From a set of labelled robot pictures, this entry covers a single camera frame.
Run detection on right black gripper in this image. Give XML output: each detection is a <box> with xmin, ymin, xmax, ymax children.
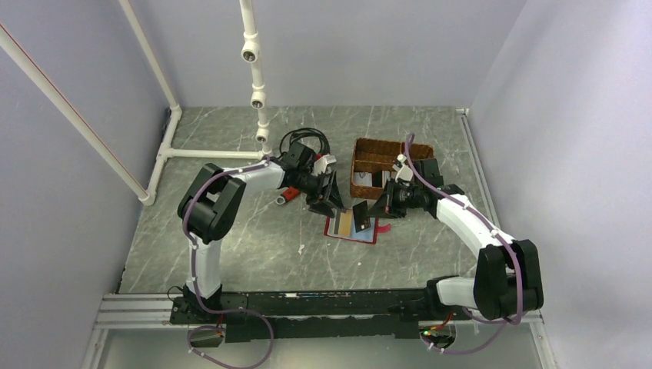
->
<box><xmin>367</xmin><ymin>178</ymin><xmax>424</xmax><ymax>218</ymax></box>

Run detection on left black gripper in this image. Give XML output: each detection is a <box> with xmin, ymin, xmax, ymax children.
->
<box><xmin>294</xmin><ymin>169</ymin><xmax>347</xmax><ymax>219</ymax></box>

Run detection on red leather card holder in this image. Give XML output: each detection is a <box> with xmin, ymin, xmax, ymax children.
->
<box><xmin>324</xmin><ymin>209</ymin><xmax>391</xmax><ymax>244</ymax></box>

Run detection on brown woven basket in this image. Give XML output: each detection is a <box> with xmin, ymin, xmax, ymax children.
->
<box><xmin>350</xmin><ymin>138</ymin><xmax>416</xmax><ymax>200</ymax></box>

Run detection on black credit card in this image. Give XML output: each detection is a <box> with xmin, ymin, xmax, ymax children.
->
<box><xmin>352</xmin><ymin>201</ymin><xmax>371</xmax><ymax>232</ymax></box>

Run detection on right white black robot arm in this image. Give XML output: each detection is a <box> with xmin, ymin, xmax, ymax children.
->
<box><xmin>368</xmin><ymin>155</ymin><xmax>544</xmax><ymax>321</ymax></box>

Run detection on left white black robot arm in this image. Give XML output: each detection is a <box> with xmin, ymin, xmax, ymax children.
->
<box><xmin>178</xmin><ymin>141</ymin><xmax>344</xmax><ymax>323</ymax></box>

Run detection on cards in basket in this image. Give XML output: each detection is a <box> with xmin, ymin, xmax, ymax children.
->
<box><xmin>353</xmin><ymin>171</ymin><xmax>392</xmax><ymax>188</ymax></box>

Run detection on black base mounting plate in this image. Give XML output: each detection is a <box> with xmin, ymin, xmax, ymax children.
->
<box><xmin>170</xmin><ymin>288</ymin><xmax>469</xmax><ymax>343</ymax></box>

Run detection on red handled adjustable wrench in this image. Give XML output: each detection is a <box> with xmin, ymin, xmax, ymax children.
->
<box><xmin>275</xmin><ymin>187</ymin><xmax>301</xmax><ymax>205</ymax></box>

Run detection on coiled black cable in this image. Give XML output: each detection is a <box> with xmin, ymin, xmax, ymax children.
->
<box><xmin>278</xmin><ymin>128</ymin><xmax>331</xmax><ymax>159</ymax></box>

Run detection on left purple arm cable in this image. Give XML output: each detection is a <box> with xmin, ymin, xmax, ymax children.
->
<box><xmin>182</xmin><ymin>155</ymin><xmax>276</xmax><ymax>369</ymax></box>

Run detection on white pvc pipe frame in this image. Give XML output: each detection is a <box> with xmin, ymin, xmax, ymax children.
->
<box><xmin>0</xmin><ymin>0</ymin><xmax>275</xmax><ymax>207</ymax></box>

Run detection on aluminium extrusion rail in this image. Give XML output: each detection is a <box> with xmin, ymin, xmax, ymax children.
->
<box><xmin>94</xmin><ymin>294</ymin><xmax>544</xmax><ymax>329</ymax></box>

